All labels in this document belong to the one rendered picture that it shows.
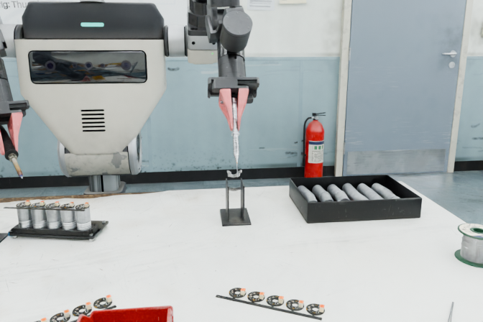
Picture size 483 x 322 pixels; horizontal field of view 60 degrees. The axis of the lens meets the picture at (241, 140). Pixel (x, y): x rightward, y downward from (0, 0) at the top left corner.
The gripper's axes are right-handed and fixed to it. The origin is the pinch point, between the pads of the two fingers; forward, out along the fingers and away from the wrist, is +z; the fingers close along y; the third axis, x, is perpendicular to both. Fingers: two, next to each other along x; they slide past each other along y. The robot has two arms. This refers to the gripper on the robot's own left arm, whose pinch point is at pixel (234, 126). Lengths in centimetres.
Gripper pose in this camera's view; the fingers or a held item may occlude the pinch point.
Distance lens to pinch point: 82.7
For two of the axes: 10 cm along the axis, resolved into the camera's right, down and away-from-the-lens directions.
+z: 0.6, 9.3, -3.7
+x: -0.9, 3.7, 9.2
